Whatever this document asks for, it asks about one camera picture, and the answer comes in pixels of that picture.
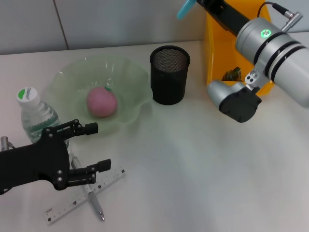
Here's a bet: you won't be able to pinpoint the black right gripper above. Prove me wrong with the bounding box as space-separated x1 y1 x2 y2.
197 0 252 37

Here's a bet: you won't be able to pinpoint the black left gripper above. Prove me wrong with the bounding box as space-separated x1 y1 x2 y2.
0 119 112 192

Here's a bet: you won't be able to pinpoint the white plastic ruler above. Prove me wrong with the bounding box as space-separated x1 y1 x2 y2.
42 165 126 226

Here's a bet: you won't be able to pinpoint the blue scissors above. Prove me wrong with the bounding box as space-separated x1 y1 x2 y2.
177 0 196 20

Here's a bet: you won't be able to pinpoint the pink peach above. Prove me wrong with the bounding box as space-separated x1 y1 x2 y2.
86 86 119 118

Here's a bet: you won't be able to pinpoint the green plastic wrapper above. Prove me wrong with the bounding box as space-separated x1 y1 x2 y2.
222 66 243 82

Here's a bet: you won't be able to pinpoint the clear water bottle green label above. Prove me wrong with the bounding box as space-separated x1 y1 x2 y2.
16 87 73 160

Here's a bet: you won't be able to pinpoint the grey ballpoint pen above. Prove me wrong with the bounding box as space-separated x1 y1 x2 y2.
70 156 106 222

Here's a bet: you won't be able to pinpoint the green glass fruit plate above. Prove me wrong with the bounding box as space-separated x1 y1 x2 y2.
45 56 155 134

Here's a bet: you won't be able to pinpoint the black mesh pen holder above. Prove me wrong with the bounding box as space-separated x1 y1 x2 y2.
149 45 191 106

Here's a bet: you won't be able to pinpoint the yellow plastic bin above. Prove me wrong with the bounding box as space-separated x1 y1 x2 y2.
204 0 276 97

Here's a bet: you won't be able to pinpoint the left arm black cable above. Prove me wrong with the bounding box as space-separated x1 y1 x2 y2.
0 136 15 152

